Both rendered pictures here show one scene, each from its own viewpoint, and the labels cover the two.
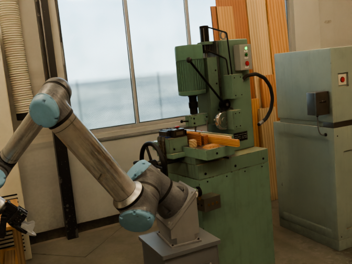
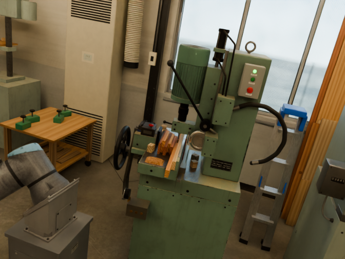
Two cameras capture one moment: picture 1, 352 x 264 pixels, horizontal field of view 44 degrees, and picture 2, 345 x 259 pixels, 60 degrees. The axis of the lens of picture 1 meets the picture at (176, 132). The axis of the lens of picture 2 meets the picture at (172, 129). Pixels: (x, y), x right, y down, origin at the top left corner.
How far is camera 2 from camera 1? 1.84 m
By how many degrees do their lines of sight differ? 39
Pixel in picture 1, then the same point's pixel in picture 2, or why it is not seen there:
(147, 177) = (16, 162)
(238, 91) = (221, 117)
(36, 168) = (133, 105)
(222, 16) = not seen: outside the picture
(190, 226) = (41, 224)
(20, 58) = (134, 17)
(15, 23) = not seen: outside the picture
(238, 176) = (188, 202)
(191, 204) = (44, 207)
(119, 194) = not seen: outside the picture
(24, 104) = (128, 55)
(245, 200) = (190, 227)
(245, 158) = (204, 190)
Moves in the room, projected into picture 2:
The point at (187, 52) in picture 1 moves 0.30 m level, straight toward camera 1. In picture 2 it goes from (181, 53) to (139, 52)
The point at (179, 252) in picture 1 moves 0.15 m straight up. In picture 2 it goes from (18, 239) to (17, 213)
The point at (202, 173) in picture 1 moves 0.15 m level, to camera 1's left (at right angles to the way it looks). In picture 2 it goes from (144, 180) to (127, 169)
